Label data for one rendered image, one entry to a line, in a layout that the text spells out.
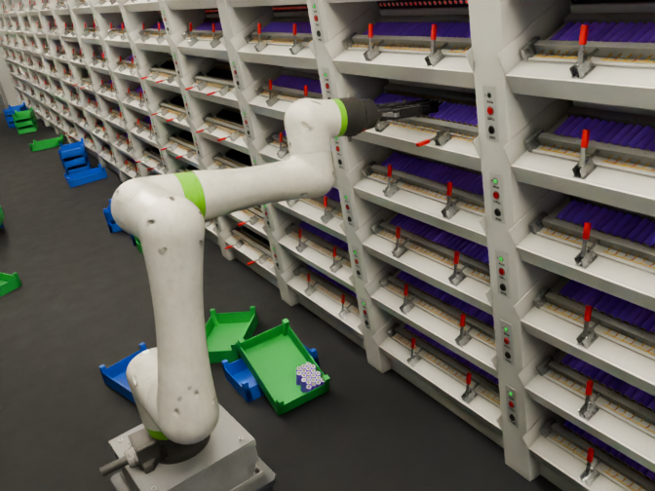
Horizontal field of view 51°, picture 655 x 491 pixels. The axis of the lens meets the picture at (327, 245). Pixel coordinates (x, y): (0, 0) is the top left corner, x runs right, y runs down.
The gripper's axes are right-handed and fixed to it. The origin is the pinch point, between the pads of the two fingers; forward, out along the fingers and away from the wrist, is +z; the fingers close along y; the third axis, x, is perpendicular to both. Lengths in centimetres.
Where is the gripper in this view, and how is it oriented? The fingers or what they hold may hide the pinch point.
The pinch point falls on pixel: (422, 106)
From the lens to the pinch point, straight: 184.6
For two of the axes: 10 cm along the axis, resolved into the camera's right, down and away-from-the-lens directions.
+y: 5.0, 2.7, -8.2
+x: -0.3, -9.4, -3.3
